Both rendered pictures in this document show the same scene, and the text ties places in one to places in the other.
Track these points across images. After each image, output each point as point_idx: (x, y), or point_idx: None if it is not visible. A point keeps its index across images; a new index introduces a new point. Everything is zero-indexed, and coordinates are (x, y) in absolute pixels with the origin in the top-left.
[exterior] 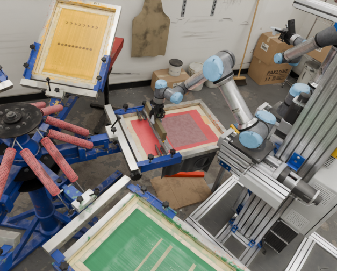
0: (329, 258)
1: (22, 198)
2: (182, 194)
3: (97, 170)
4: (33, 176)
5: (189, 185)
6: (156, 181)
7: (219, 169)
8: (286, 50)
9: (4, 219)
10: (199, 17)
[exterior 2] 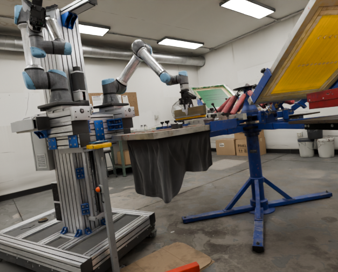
0: (12, 233)
1: (311, 211)
2: (162, 259)
3: (288, 246)
4: None
5: (154, 271)
6: (204, 259)
7: None
8: (62, 38)
9: (295, 198)
10: None
